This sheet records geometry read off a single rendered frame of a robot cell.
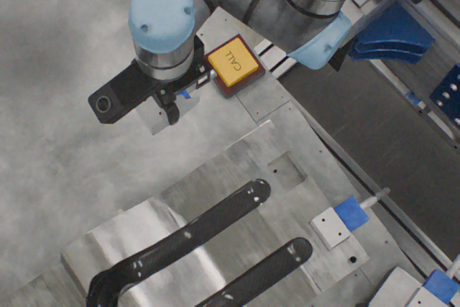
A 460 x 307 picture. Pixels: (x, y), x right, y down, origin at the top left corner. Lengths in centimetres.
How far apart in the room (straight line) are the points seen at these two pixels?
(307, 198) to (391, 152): 77
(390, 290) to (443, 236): 72
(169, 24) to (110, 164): 52
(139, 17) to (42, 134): 54
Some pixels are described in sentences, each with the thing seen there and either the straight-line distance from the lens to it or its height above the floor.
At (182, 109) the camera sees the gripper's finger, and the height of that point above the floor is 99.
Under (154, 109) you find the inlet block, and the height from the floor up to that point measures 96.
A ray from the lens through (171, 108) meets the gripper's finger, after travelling 131.
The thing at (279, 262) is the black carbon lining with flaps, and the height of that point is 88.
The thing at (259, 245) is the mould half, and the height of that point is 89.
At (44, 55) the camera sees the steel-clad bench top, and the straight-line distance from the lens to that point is 163.
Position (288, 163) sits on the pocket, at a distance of 150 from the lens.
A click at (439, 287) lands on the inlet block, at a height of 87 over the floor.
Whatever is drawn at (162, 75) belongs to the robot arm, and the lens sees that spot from 121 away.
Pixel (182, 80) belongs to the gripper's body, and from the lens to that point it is 130.
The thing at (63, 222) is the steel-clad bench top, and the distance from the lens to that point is 155.
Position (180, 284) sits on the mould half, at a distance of 142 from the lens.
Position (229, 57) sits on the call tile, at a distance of 157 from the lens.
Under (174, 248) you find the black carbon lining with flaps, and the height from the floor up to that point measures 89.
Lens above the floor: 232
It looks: 75 degrees down
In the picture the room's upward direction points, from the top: 8 degrees clockwise
